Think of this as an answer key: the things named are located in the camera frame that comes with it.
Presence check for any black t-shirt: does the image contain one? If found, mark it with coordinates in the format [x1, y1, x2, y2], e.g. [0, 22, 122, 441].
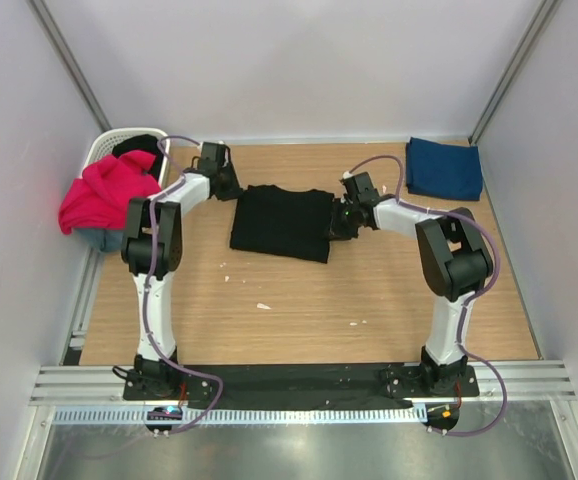
[229, 185, 334, 263]

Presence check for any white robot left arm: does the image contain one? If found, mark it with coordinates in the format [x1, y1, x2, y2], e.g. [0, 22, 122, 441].
[121, 142, 243, 400]

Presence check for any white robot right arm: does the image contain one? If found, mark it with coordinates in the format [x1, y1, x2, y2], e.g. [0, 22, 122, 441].
[330, 172, 496, 396]

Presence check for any black garment in basket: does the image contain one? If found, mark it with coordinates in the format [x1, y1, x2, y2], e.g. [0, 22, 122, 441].
[112, 134, 163, 169]

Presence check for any folded blue t-shirt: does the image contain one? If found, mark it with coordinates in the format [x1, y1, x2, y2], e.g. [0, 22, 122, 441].
[405, 137, 483, 202]

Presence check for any white laundry basket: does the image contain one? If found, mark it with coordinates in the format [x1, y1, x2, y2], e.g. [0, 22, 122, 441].
[71, 126, 171, 234]

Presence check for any pink t-shirt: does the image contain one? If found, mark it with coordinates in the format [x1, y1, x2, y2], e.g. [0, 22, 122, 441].
[58, 150, 161, 235]

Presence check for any grey-blue garment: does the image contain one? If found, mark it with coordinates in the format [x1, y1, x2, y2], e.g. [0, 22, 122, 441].
[77, 228, 123, 253]

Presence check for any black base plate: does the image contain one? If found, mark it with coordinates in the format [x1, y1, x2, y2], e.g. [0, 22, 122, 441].
[112, 363, 480, 411]

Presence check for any left aluminium corner post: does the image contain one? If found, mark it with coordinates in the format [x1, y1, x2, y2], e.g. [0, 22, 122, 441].
[26, 0, 112, 132]

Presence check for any aluminium corner post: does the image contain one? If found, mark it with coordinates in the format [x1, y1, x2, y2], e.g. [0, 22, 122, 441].
[26, 0, 112, 132]
[468, 0, 562, 145]

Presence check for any aluminium frame rail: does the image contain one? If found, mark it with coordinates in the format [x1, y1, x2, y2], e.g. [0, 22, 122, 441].
[28, 363, 140, 405]

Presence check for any white slotted cable duct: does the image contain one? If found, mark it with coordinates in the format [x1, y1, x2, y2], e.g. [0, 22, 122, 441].
[53, 404, 427, 427]

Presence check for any right aluminium corner post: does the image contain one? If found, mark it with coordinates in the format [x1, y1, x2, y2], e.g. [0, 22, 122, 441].
[468, 0, 562, 145]

